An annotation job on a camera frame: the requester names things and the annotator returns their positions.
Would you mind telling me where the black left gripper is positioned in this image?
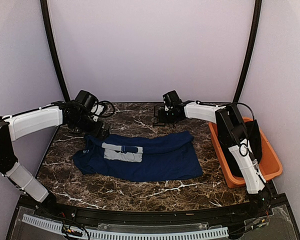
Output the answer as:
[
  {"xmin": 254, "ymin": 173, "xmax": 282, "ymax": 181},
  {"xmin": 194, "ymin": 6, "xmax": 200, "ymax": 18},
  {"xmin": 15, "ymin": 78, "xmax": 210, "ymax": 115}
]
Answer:
[{"xmin": 71, "ymin": 112, "xmax": 110, "ymax": 140}]

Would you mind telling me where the blue printed t-shirt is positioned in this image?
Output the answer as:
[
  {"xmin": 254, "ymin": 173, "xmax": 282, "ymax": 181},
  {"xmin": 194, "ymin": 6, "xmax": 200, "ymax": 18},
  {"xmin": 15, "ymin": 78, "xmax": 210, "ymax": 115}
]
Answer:
[{"xmin": 73, "ymin": 131, "xmax": 203, "ymax": 182}]

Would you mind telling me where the black brooch box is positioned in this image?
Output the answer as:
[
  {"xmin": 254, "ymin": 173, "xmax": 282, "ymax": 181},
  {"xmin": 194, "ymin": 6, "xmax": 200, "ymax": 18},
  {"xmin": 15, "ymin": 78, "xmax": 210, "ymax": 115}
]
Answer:
[{"xmin": 152, "ymin": 121, "xmax": 166, "ymax": 127}]

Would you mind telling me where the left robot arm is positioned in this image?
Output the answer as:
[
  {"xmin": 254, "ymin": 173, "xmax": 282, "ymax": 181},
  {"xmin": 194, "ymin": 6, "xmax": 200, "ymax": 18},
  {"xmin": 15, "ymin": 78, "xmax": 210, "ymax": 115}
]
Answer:
[{"xmin": 0, "ymin": 90, "xmax": 112, "ymax": 218}]

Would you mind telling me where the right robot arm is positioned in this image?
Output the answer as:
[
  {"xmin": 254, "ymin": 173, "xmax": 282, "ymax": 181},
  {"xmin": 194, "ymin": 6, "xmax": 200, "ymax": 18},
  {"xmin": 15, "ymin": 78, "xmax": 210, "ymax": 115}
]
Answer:
[{"xmin": 153, "ymin": 90, "xmax": 271, "ymax": 217}]

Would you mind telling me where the black garment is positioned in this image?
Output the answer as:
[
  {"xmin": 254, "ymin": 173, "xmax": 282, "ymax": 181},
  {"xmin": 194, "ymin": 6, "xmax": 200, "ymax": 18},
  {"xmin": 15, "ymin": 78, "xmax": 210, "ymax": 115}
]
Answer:
[{"xmin": 228, "ymin": 119, "xmax": 263, "ymax": 178}]

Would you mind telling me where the orange plastic basket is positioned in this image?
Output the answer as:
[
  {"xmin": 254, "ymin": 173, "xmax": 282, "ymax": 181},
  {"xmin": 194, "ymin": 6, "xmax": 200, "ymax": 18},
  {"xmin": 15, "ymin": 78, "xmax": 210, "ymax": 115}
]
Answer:
[{"xmin": 208, "ymin": 122, "xmax": 283, "ymax": 188}]

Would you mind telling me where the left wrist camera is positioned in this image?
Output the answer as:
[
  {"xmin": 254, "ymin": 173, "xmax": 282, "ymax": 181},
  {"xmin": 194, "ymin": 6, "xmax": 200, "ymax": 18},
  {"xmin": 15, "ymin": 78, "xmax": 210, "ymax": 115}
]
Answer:
[{"xmin": 91, "ymin": 100, "xmax": 116, "ymax": 122}]

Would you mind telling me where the white slotted cable duct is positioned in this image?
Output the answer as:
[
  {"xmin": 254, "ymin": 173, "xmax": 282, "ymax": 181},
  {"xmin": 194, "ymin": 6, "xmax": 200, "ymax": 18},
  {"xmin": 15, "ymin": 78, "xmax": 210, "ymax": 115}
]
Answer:
[{"xmin": 21, "ymin": 214, "xmax": 229, "ymax": 240}]

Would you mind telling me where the black front rail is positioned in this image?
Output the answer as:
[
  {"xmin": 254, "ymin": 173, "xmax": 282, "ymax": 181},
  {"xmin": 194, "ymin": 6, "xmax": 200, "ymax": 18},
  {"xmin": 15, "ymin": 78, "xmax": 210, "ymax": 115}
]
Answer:
[{"xmin": 17, "ymin": 195, "xmax": 274, "ymax": 227}]

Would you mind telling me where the right black frame post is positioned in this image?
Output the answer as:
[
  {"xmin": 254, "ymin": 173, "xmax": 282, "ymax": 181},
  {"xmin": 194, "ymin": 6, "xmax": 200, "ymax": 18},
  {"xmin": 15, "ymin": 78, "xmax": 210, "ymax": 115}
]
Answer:
[{"xmin": 232, "ymin": 0, "xmax": 263, "ymax": 103}]

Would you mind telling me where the black frame post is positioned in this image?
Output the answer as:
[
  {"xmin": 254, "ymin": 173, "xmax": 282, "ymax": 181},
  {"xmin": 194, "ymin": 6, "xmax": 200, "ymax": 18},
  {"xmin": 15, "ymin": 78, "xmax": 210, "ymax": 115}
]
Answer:
[
  {"xmin": 40, "ymin": 0, "xmax": 70, "ymax": 102},
  {"xmin": 232, "ymin": 0, "xmax": 263, "ymax": 103}
]

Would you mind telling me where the left black frame post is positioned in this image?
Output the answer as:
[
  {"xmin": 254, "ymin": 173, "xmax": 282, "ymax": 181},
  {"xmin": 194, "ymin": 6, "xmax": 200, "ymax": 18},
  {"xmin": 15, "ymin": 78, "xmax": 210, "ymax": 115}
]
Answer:
[{"xmin": 40, "ymin": 0, "xmax": 70, "ymax": 102}]

